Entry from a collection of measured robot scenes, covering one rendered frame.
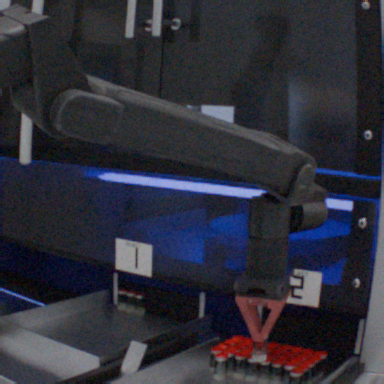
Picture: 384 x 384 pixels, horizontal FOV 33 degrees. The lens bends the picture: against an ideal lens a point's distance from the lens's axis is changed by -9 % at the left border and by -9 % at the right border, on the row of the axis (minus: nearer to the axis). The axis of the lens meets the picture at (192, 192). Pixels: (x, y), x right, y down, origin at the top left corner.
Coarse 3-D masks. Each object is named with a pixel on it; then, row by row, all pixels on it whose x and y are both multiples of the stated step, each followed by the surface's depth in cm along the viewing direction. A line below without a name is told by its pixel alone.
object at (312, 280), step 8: (296, 272) 111; (304, 272) 111; (312, 272) 110; (296, 280) 112; (304, 280) 111; (312, 280) 110; (320, 280) 109; (304, 288) 111; (312, 288) 110; (304, 296) 111; (312, 296) 110; (304, 304) 111; (312, 304) 110
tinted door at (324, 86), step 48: (192, 0) 119; (240, 0) 114; (288, 0) 109; (336, 0) 103; (192, 48) 120; (240, 48) 115; (288, 48) 110; (336, 48) 105; (192, 96) 121; (240, 96) 116; (288, 96) 111; (336, 96) 106; (336, 144) 107
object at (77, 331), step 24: (24, 312) 123; (48, 312) 129; (72, 312) 135; (96, 312) 138; (120, 312) 139; (24, 336) 113; (48, 336) 119; (72, 336) 121; (96, 336) 122; (120, 336) 124; (144, 336) 125; (168, 336) 119; (72, 360) 106; (96, 360) 103
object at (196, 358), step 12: (192, 348) 110; (204, 348) 113; (168, 360) 104; (180, 360) 107; (192, 360) 110; (204, 360) 113; (144, 372) 99; (156, 372) 102; (168, 372) 105; (180, 372) 107; (192, 372) 107; (204, 372) 107; (336, 372) 98
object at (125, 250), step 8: (120, 240) 131; (120, 248) 131; (128, 248) 130; (144, 248) 128; (120, 256) 132; (128, 256) 131; (144, 256) 128; (120, 264) 132; (128, 264) 131; (144, 264) 129; (136, 272) 130; (144, 272) 129
